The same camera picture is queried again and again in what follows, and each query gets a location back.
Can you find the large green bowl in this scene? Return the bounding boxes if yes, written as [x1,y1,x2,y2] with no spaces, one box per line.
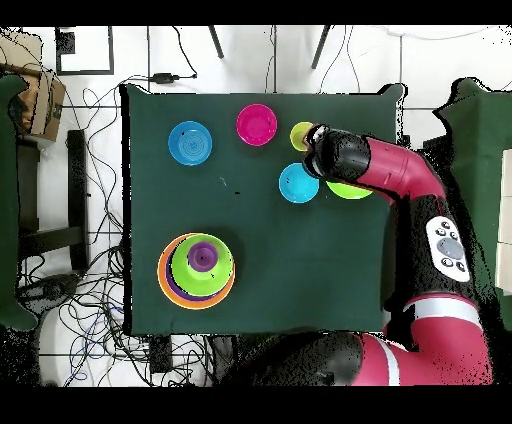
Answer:
[171,233,236,298]
[325,180,374,200]

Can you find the purple cup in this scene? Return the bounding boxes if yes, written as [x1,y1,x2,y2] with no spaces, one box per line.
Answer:
[186,241,220,274]

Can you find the purple bowl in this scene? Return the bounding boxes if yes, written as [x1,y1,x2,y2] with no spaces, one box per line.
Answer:
[164,249,219,303]

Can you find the yellow ribbed cup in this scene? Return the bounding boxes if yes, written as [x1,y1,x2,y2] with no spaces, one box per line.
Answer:
[289,121,316,153]

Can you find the small light blue bowl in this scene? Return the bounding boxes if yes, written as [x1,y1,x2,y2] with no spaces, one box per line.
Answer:
[278,162,321,205]

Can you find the red bowl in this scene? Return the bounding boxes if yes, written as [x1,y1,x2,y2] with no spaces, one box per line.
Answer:
[235,103,279,148]

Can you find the black stand leg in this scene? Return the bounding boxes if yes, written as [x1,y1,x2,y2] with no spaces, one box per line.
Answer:
[310,25,332,70]
[207,25,225,60]

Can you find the blue bowl with ribbed bottom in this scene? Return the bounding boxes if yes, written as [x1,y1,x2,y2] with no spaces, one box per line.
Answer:
[167,120,214,167]

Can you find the dark green tablecloth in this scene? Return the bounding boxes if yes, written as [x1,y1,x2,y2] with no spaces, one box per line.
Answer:
[119,82,407,337]

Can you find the green cloth covered table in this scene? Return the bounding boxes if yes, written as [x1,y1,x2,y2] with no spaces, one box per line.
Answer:
[433,77,512,331]
[0,73,37,331]

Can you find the large orange bowl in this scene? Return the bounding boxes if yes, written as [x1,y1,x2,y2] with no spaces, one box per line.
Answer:
[156,232,236,310]

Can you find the black bench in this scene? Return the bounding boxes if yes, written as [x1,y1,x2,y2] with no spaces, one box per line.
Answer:
[17,129,90,273]

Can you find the cardboard box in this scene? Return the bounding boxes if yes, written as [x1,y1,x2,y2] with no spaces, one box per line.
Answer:
[0,31,67,141]

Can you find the black base with knob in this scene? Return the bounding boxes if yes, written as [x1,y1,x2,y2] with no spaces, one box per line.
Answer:
[17,273,83,317]

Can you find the tangle of floor cables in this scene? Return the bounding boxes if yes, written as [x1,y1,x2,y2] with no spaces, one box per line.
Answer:
[15,85,213,387]

